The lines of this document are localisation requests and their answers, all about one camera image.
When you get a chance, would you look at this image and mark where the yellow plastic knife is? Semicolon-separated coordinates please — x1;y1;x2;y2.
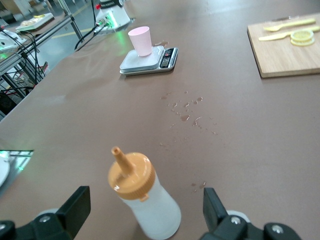
258;24;320;42

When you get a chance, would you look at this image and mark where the wooden cutting board metal handle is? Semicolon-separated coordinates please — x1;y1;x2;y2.
246;13;320;79

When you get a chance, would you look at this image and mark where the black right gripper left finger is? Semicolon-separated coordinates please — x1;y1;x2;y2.
0;185;91;240

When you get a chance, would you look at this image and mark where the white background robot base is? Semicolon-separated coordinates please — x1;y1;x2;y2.
0;29;25;55

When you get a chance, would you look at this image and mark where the aluminium frame workbench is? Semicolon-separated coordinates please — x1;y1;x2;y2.
0;0;85;106

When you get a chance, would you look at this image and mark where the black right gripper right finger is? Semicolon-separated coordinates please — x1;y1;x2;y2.
199;187;301;240

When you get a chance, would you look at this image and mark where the pink plastic cup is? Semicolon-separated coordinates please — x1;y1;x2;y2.
127;26;153;57

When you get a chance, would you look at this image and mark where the white tray with food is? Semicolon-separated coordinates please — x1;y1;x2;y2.
15;12;55;33

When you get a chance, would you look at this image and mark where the yellow plastic fork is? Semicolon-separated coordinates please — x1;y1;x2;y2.
262;18;316;33

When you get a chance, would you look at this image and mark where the translucent squeeze bottle orange cap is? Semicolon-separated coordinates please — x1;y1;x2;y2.
107;146;182;240

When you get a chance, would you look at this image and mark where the silver digital kitchen scale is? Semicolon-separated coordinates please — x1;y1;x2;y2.
119;45;179;77

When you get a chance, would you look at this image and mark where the black base cable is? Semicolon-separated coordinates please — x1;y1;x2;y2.
74;23;111;50

